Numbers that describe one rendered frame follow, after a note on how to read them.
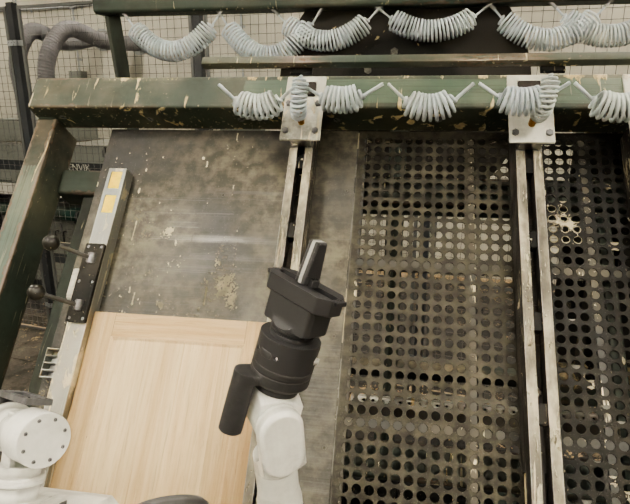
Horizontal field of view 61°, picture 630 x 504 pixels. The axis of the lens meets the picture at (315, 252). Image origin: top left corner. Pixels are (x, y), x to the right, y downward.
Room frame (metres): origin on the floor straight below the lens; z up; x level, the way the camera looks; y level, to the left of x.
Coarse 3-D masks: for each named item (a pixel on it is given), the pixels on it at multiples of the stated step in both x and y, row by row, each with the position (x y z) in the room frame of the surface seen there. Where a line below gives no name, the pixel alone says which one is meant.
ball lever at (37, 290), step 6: (30, 288) 1.12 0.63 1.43; (36, 288) 1.12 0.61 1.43; (42, 288) 1.13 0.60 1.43; (30, 294) 1.11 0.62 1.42; (36, 294) 1.11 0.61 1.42; (42, 294) 1.12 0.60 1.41; (48, 294) 1.15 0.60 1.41; (36, 300) 1.12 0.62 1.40; (60, 300) 1.16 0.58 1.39; (66, 300) 1.17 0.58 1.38; (78, 300) 1.19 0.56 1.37; (78, 306) 1.18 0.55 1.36
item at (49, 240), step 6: (42, 240) 1.19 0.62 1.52; (48, 240) 1.19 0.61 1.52; (54, 240) 1.19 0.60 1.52; (48, 246) 1.19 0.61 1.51; (54, 246) 1.19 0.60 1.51; (60, 246) 1.21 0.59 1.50; (66, 246) 1.23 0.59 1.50; (72, 252) 1.23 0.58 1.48; (78, 252) 1.24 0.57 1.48; (90, 252) 1.26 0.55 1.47; (90, 258) 1.25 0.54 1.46
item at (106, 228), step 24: (120, 168) 1.43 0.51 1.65; (120, 192) 1.38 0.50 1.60; (96, 216) 1.35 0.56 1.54; (120, 216) 1.37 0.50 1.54; (96, 240) 1.31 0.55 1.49; (96, 288) 1.23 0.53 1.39; (72, 336) 1.16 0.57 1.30; (72, 360) 1.12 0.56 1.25; (72, 384) 1.09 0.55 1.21; (48, 408) 1.06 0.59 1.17; (48, 480) 0.97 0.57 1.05
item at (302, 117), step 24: (312, 72) 1.28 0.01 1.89; (288, 96) 1.41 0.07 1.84; (288, 120) 1.37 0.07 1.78; (312, 120) 1.36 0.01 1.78; (312, 144) 1.36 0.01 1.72; (288, 168) 1.33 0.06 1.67; (312, 168) 1.34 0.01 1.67; (288, 192) 1.28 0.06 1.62; (312, 192) 1.34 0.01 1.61; (288, 216) 1.24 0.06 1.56; (288, 240) 1.23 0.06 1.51; (288, 264) 1.21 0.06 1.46
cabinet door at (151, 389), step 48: (96, 336) 1.17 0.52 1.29; (144, 336) 1.16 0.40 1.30; (192, 336) 1.14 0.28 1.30; (240, 336) 1.13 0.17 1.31; (96, 384) 1.10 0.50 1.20; (144, 384) 1.09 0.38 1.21; (192, 384) 1.08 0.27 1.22; (96, 432) 1.04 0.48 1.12; (144, 432) 1.03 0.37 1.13; (192, 432) 1.01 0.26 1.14; (96, 480) 0.98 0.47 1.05; (144, 480) 0.96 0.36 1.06; (192, 480) 0.95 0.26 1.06; (240, 480) 0.94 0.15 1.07
